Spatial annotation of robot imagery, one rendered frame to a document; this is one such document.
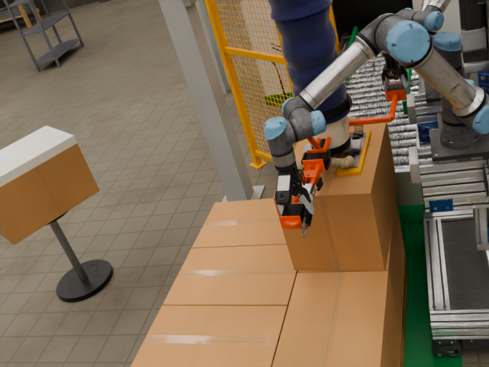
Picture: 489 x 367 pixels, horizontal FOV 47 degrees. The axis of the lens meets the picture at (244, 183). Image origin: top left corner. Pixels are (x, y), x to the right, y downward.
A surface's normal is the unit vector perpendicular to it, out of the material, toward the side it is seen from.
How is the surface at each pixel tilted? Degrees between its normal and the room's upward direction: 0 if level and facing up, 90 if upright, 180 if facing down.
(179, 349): 0
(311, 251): 90
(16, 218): 90
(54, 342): 0
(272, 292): 0
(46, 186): 90
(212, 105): 90
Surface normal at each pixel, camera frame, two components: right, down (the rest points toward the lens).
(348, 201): -0.30, 0.56
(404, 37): 0.12, 0.39
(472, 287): -0.26, -0.83
